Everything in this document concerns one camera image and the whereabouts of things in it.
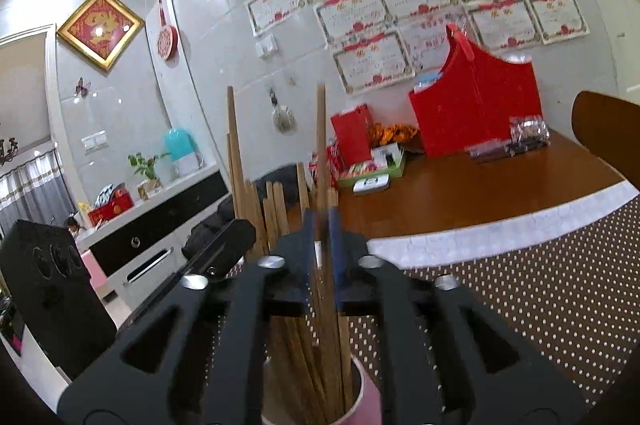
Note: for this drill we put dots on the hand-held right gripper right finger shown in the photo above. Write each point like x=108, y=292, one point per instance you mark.
x=336, y=245

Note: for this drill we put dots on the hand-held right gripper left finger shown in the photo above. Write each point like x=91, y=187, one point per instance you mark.
x=309, y=235

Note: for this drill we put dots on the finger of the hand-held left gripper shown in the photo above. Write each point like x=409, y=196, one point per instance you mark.
x=235, y=245

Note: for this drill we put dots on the slim bamboo chopstick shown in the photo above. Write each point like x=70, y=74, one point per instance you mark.
x=321, y=145
x=235, y=145

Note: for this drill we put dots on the pile of wooden chopsticks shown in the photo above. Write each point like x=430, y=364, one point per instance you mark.
x=295, y=355

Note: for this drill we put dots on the pink cup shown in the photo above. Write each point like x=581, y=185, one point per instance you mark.
x=367, y=400

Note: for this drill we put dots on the black jacket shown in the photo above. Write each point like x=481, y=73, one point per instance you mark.
x=205, y=232

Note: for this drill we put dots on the pink storage box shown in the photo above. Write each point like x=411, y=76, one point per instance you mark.
x=95, y=275

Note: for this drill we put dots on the white oval device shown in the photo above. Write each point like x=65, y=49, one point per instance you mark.
x=372, y=185

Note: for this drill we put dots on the red soda can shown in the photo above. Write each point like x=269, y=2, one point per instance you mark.
x=336, y=165

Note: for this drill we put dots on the black and white sideboard cabinet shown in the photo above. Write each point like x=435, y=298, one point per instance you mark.
x=150, y=230

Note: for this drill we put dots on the green box of small things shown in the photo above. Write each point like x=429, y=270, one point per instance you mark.
x=385, y=162

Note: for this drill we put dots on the teal humidifier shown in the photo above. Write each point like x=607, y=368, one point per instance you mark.
x=184, y=152

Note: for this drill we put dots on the grey curtain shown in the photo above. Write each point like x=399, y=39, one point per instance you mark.
x=30, y=190

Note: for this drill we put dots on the potted green plant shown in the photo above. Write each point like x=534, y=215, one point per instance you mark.
x=147, y=170

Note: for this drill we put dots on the black white patterned item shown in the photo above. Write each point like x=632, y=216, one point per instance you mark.
x=111, y=195

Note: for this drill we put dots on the grey hanging ornament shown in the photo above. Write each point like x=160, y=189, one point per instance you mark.
x=283, y=117

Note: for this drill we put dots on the orange snack packets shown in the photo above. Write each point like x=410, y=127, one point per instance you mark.
x=395, y=134

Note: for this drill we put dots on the wooden dining table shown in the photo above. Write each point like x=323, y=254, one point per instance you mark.
x=475, y=185

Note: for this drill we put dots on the dark chandelier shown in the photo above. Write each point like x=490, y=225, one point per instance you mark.
x=9, y=145

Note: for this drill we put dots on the brown polka dot tablecloth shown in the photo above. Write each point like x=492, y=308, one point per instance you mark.
x=500, y=295

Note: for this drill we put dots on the dark flat packet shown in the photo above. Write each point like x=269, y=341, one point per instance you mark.
x=500, y=152

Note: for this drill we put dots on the red gift bag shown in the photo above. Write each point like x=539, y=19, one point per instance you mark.
x=475, y=105

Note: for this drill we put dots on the red round hanging ornament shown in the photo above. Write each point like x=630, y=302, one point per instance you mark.
x=167, y=42

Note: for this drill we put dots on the clear plastic bag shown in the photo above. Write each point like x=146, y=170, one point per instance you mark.
x=530, y=132

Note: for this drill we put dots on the framed red gold artwork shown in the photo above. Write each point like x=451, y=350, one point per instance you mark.
x=100, y=27

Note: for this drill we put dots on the brown wooden chair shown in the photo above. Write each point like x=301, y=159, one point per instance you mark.
x=610, y=130

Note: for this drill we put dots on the white double wall switch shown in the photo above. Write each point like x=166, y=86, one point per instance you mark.
x=95, y=141

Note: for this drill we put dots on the white light switch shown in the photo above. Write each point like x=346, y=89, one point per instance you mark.
x=266, y=46

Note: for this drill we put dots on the butterfly wall decal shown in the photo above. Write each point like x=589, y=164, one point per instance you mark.
x=82, y=87

